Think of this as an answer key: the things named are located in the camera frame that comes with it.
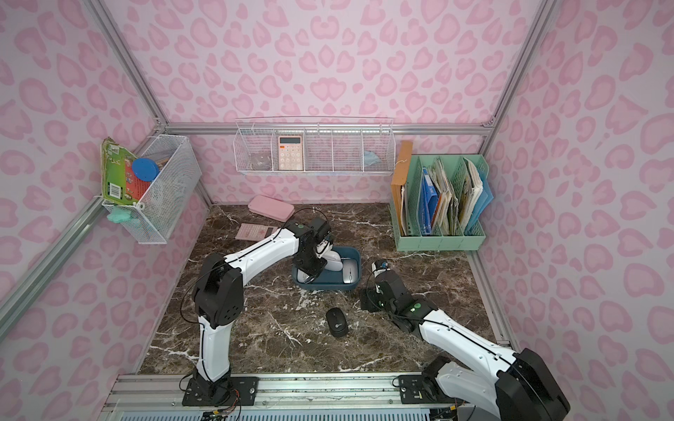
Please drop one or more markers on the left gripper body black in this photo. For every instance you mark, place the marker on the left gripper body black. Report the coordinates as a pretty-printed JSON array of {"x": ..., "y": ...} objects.
[{"x": 310, "y": 264}]

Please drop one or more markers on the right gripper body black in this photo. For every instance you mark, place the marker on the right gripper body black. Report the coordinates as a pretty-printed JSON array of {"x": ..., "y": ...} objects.
[{"x": 376, "y": 292}]

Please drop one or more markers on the white mouse with buttons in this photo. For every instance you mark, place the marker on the white mouse with buttons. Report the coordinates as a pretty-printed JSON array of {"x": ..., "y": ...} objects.
[{"x": 333, "y": 261}]

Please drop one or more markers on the teal storage box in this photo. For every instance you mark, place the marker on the teal storage box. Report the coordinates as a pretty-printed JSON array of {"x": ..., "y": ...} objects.
[{"x": 332, "y": 281}]

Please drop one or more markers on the black computer mouse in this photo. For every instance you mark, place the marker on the black computer mouse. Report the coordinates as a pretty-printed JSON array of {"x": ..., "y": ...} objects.
[{"x": 337, "y": 322}]

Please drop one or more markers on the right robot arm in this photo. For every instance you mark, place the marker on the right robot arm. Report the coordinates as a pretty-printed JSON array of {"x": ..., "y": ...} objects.
[{"x": 508, "y": 384}]

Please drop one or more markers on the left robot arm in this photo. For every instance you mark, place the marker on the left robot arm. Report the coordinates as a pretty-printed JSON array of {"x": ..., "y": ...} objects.
[{"x": 218, "y": 294}]

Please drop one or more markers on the silver mouse in box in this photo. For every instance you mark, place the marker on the silver mouse in box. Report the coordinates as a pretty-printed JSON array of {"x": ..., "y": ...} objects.
[{"x": 350, "y": 271}]

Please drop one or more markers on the white mouse in box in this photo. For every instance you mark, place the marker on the white mouse in box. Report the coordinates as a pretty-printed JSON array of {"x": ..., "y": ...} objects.
[{"x": 302, "y": 277}]

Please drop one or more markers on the pink pencil case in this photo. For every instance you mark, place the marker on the pink pencil case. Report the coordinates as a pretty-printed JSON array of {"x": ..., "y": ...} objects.
[{"x": 271, "y": 208}]

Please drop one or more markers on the pink calculator on table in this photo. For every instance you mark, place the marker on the pink calculator on table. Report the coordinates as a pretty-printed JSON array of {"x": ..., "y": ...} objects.
[{"x": 254, "y": 232}]

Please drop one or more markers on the pink calculator in shelf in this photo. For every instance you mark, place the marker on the pink calculator in shelf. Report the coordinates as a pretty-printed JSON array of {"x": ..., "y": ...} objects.
[{"x": 290, "y": 152}]

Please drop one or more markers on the green file organizer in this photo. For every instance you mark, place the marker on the green file organizer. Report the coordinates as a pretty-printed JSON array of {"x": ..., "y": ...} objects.
[{"x": 413, "y": 239}]

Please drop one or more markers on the brown folder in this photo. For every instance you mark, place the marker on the brown folder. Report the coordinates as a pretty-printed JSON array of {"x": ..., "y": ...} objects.
[{"x": 399, "y": 180}]

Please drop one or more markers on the white papers stack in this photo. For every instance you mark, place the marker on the white papers stack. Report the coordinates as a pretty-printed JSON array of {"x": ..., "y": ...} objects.
[{"x": 472, "y": 190}]

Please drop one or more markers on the light blue folder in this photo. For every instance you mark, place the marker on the light blue folder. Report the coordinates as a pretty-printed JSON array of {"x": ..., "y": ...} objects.
[{"x": 483, "y": 201}]

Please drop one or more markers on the white mesh side basket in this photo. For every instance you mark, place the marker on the white mesh side basket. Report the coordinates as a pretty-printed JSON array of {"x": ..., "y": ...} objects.
[{"x": 160, "y": 203}]

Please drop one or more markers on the blue round lid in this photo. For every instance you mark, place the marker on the blue round lid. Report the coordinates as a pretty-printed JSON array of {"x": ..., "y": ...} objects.
[{"x": 145, "y": 170}]

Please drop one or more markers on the mint green clip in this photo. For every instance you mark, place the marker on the mint green clip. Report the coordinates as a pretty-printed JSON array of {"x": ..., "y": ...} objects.
[{"x": 119, "y": 215}]

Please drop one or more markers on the green packaged item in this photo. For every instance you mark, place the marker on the green packaged item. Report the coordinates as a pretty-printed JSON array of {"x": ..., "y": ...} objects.
[{"x": 115, "y": 161}]

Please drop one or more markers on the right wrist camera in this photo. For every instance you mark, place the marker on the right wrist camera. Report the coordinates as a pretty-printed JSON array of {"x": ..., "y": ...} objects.
[{"x": 380, "y": 266}]

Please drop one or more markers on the white wire wall shelf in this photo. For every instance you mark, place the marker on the white wire wall shelf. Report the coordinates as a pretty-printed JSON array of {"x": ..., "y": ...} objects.
[{"x": 331, "y": 146}]

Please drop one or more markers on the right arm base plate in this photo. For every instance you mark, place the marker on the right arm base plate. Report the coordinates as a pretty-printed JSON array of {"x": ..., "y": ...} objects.
[{"x": 419, "y": 389}]

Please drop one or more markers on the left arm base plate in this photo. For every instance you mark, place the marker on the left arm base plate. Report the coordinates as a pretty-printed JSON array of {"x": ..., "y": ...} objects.
[{"x": 223, "y": 393}]

